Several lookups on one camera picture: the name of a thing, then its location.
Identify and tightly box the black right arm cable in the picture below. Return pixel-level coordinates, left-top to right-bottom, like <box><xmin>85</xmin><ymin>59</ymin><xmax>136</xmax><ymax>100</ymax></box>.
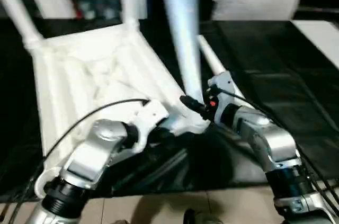
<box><xmin>217</xmin><ymin>89</ymin><xmax>339</xmax><ymax>209</ymax></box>

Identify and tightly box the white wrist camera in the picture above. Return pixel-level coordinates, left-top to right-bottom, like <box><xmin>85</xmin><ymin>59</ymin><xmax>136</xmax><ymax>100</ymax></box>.
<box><xmin>207</xmin><ymin>73</ymin><xmax>237</xmax><ymax>105</ymax></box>
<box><xmin>129</xmin><ymin>100</ymin><xmax>170</xmax><ymax>154</ymax></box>

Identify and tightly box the black work mat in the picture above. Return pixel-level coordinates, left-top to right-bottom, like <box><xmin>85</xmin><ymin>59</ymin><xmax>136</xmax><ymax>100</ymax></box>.
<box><xmin>0</xmin><ymin>19</ymin><xmax>339</xmax><ymax>203</ymax></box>

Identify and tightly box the white flat sheet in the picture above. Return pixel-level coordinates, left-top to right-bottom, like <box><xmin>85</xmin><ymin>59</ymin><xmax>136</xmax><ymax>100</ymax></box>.
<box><xmin>292</xmin><ymin>20</ymin><xmax>339</xmax><ymax>58</ymax></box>

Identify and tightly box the white plastic table top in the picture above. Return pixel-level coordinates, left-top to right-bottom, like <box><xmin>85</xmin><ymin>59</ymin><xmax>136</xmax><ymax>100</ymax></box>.
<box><xmin>30</xmin><ymin>21</ymin><xmax>210</xmax><ymax>199</ymax></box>

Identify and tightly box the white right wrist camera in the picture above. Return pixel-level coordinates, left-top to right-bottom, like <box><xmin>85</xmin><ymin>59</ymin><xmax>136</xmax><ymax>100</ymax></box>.
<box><xmin>207</xmin><ymin>73</ymin><xmax>237</xmax><ymax>105</ymax></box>

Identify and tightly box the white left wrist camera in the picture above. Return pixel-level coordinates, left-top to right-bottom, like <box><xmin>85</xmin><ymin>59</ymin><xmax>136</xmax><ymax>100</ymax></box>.
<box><xmin>129</xmin><ymin>100</ymin><xmax>170</xmax><ymax>154</ymax></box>

